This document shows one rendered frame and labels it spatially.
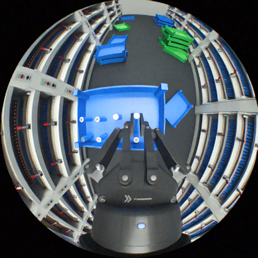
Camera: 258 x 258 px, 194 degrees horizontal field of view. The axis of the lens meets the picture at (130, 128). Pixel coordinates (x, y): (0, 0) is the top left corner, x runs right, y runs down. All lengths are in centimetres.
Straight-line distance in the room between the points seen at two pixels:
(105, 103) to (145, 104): 15
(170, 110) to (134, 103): 53
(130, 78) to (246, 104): 96
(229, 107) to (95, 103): 82
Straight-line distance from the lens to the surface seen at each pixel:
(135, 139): 21
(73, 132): 73
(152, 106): 28
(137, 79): 78
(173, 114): 77
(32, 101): 49
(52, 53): 62
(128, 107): 27
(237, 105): 70
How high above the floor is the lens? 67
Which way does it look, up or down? 82 degrees down
